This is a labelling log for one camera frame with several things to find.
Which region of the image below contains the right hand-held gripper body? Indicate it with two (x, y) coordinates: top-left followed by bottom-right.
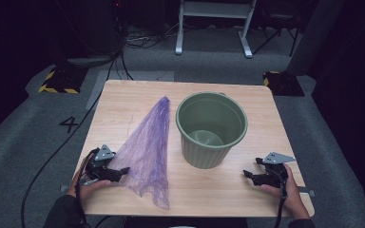
(253, 151), (298, 188)

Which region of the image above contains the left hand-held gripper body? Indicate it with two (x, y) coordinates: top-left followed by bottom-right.
(79, 143), (122, 186)

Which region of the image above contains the purple plastic bag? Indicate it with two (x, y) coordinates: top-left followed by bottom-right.
(107, 96), (171, 211)

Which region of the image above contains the green ribbed plastic bin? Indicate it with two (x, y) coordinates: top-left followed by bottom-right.
(175, 91), (249, 170)

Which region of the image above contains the person's left hand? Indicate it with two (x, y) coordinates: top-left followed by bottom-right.
(67, 160), (112, 199)

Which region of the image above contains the person's right hand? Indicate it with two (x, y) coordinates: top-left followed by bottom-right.
(260, 164), (310, 220)

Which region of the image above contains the yellow-black striped floor base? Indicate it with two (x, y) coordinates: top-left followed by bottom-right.
(262, 70), (306, 97)
(38, 66), (88, 95)

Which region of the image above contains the black folding stand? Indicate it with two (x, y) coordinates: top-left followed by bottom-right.
(253, 9), (300, 58)

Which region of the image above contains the grey pillar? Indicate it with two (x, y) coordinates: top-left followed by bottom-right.
(285, 0), (346, 77)

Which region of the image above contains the white metal stand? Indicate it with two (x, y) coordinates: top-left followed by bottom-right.
(175, 0), (258, 59)

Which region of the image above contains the right hand-held gripper cable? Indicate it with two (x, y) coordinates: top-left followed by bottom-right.
(274, 170), (289, 228)

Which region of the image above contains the hand-held gripper cable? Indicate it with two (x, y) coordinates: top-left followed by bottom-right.
(274, 170), (289, 228)
(74, 148), (99, 228)

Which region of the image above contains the black floor cable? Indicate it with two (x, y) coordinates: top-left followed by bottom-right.
(20, 50), (125, 228)

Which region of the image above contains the left hand-held gripper cable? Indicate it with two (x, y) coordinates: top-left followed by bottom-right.
(74, 148), (99, 228)

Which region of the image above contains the tangle of floor cables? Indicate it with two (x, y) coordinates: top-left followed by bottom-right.
(123, 23), (184, 50)

